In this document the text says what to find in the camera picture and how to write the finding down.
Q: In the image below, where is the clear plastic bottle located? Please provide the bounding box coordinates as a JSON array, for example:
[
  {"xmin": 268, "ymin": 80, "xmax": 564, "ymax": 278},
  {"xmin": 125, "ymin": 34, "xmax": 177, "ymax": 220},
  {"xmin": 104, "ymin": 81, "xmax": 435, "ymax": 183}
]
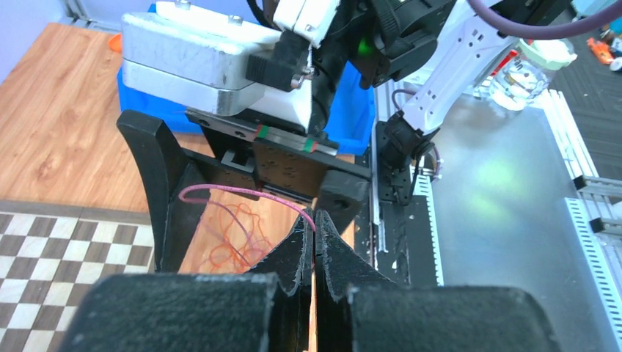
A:
[{"xmin": 489, "ymin": 39, "xmax": 577, "ymax": 111}]

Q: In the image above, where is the blue plastic bin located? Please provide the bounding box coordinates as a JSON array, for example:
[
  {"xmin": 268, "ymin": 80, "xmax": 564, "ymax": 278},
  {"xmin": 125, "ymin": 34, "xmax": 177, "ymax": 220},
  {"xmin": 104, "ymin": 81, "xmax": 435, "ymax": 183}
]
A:
[{"xmin": 117, "ymin": 4, "xmax": 378, "ymax": 155}]

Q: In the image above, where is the white slotted cable duct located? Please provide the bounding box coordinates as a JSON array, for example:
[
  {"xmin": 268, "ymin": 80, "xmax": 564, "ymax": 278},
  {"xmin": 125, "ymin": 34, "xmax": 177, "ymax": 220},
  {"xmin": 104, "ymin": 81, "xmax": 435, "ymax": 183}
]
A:
[{"xmin": 413, "ymin": 175, "xmax": 444, "ymax": 286}]

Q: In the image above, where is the small orange object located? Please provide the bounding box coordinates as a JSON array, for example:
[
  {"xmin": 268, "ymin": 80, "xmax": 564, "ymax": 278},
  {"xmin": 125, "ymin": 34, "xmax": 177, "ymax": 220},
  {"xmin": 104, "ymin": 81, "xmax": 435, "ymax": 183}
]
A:
[{"xmin": 108, "ymin": 33, "xmax": 122, "ymax": 54}]

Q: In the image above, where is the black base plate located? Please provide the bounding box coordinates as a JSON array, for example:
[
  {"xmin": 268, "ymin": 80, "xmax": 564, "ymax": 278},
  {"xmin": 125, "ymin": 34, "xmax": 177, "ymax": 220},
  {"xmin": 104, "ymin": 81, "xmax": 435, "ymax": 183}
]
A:
[{"xmin": 354, "ymin": 122, "xmax": 438, "ymax": 287}]

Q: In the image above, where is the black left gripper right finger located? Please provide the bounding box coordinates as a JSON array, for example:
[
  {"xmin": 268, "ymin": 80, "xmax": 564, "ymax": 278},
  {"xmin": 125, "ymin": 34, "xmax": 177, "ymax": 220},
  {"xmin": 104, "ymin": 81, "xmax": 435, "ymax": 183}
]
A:
[{"xmin": 315, "ymin": 210, "xmax": 560, "ymax": 351}]

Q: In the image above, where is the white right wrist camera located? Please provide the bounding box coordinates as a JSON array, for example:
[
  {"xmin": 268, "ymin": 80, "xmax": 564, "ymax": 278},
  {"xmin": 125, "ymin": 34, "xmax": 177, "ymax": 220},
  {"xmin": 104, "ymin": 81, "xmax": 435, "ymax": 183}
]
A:
[{"xmin": 121, "ymin": 1, "xmax": 339, "ymax": 129}]

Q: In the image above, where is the orange cable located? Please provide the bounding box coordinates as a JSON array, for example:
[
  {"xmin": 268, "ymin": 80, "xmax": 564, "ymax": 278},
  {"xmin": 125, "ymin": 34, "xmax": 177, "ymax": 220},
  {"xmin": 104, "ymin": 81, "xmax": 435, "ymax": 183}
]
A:
[{"xmin": 197, "ymin": 201, "xmax": 276, "ymax": 276}]

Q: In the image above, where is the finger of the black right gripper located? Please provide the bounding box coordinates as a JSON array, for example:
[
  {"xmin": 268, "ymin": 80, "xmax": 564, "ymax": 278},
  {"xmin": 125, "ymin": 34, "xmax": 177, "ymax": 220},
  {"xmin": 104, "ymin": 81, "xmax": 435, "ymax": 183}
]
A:
[
  {"xmin": 117, "ymin": 110, "xmax": 211, "ymax": 272},
  {"xmin": 316, "ymin": 170, "xmax": 370, "ymax": 235}
]

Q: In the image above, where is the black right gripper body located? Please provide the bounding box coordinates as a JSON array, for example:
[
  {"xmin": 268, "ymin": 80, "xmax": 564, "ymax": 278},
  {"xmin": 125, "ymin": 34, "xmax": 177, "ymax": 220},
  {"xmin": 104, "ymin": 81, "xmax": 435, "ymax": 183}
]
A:
[{"xmin": 186, "ymin": 109, "xmax": 371, "ymax": 204}]

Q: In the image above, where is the pink cable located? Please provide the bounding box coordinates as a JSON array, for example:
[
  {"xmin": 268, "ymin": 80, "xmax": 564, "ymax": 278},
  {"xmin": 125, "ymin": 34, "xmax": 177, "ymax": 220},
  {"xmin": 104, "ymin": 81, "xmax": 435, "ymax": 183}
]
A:
[{"xmin": 178, "ymin": 183, "xmax": 317, "ymax": 232}]

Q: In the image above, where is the wooden chessboard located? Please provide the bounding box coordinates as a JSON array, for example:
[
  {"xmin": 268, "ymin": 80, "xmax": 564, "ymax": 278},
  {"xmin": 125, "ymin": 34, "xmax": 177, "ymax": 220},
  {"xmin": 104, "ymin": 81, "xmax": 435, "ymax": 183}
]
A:
[{"xmin": 1, "ymin": 200, "xmax": 153, "ymax": 351}]

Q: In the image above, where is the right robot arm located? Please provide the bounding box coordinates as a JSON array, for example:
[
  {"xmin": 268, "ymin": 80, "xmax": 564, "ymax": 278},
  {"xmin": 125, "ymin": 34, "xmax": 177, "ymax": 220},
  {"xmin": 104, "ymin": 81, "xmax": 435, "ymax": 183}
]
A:
[{"xmin": 117, "ymin": 1, "xmax": 570, "ymax": 271}]

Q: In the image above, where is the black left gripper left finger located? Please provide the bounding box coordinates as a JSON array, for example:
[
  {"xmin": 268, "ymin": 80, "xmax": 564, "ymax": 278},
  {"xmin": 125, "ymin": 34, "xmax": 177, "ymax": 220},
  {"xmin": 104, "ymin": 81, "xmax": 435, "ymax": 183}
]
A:
[{"xmin": 59, "ymin": 210, "xmax": 314, "ymax": 351}]

